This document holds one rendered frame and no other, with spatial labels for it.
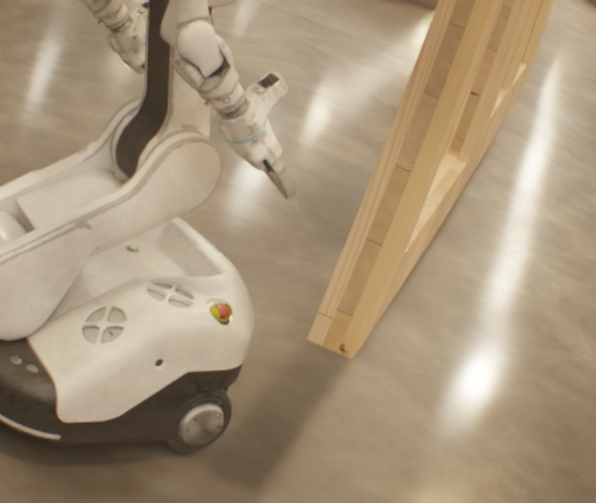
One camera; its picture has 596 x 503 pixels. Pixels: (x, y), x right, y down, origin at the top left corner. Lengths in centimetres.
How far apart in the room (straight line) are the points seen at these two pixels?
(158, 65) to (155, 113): 10
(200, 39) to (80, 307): 61
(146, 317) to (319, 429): 69
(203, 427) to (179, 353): 24
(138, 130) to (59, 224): 25
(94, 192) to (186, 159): 19
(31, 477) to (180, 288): 50
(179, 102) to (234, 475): 76
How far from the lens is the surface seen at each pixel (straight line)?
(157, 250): 241
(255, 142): 194
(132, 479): 218
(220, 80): 183
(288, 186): 204
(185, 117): 209
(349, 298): 201
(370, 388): 284
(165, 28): 180
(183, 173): 208
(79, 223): 202
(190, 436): 226
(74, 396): 202
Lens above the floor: 129
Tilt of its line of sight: 22 degrees down
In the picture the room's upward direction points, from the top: 21 degrees clockwise
